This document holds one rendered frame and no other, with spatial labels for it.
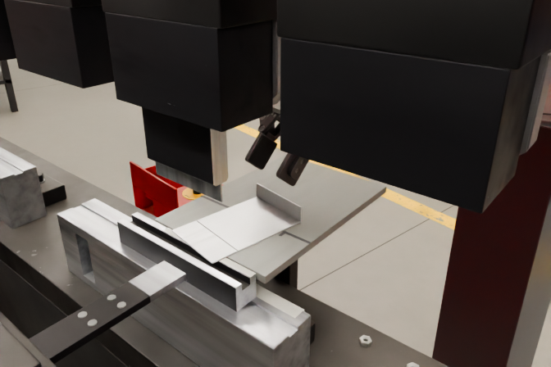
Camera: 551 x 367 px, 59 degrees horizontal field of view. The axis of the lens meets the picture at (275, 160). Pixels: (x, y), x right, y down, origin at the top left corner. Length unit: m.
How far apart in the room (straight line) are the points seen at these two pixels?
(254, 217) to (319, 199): 0.10
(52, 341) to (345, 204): 0.37
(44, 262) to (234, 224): 0.34
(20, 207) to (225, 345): 0.50
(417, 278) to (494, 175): 1.96
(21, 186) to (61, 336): 0.47
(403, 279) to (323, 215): 1.61
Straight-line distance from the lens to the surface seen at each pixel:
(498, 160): 0.29
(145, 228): 0.62
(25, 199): 0.92
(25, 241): 0.89
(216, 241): 0.56
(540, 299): 1.31
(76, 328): 0.48
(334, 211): 0.62
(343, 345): 0.62
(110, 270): 0.67
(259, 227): 0.58
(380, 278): 2.19
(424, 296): 2.14
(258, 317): 0.51
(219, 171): 0.46
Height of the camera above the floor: 1.31
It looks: 24 degrees down
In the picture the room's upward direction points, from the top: straight up
